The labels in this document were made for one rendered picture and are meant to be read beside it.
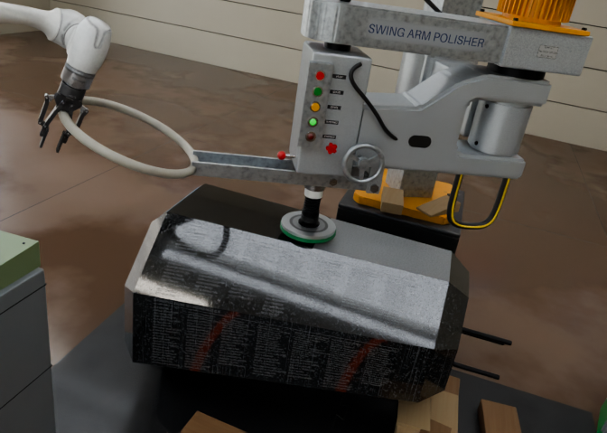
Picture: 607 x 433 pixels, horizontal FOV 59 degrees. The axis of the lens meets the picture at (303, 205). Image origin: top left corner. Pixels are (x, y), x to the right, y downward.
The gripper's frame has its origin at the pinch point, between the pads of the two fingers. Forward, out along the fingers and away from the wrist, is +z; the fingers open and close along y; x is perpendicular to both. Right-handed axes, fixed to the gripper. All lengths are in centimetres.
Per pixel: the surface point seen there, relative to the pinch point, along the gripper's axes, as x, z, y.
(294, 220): -14, -4, 88
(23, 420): -37, 86, 18
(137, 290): -12, 43, 44
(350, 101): -25, -56, 76
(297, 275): -33, 8, 89
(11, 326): -34, 49, 3
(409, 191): 19, -23, 165
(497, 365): -36, 32, 235
